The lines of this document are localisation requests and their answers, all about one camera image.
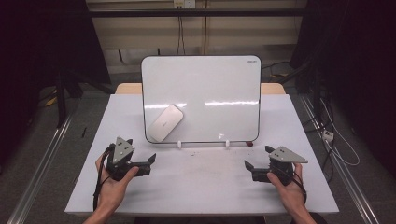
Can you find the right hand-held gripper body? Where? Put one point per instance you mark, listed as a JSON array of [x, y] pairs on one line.
[[285, 155]]

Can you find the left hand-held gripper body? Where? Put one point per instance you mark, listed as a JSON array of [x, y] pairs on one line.
[[120, 155]]

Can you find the white oval whiteboard eraser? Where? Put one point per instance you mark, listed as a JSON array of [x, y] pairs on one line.
[[165, 123]]

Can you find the person's left hand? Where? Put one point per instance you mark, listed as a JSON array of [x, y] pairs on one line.
[[110, 193]]

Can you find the person's right hand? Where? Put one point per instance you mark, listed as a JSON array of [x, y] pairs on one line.
[[292, 196]]

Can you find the red and black magnet block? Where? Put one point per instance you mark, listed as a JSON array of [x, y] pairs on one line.
[[249, 143]]

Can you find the white plastic whiteboard foot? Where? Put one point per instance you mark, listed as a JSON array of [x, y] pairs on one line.
[[179, 144], [227, 143]]

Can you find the black marker pen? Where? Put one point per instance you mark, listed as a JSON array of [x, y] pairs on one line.
[[84, 132]]

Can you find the white power strip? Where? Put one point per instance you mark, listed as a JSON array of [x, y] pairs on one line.
[[328, 135]]

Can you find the light wooden table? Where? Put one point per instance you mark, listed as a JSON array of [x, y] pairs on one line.
[[127, 88]]

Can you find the black metal stand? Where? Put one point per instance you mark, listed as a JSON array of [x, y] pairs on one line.
[[306, 76], [62, 96]]

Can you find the white whiteboard with black rim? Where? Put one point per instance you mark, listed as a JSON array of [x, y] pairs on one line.
[[211, 84]]

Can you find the dark curtain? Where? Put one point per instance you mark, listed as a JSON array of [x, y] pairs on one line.
[[37, 46], [358, 46]]

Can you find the aluminium floor rail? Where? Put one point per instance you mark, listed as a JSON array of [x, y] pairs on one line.
[[348, 183], [37, 174]]

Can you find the white wall socket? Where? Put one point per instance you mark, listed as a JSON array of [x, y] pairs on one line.
[[184, 3]]

